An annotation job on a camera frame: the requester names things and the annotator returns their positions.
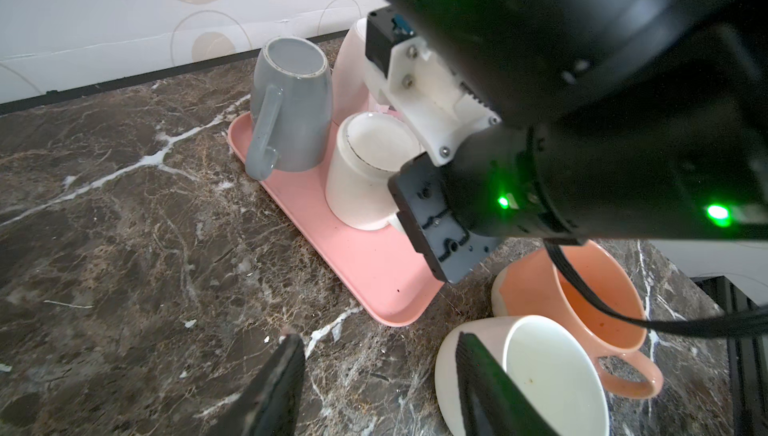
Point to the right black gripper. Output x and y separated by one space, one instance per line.
456 214

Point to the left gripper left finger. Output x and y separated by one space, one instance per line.
270 404

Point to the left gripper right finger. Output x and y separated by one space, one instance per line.
491 403

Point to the white ceramic mug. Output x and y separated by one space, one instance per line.
545 362

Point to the peach cream speckled mug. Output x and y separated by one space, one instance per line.
532 285

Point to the white mug black rim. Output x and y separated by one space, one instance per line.
370 148

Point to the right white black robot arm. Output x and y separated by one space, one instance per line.
617 119

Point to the pink mug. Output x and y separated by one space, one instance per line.
350 93

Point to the small grey mug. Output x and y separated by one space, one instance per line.
291 108

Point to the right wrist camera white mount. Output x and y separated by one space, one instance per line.
402 71

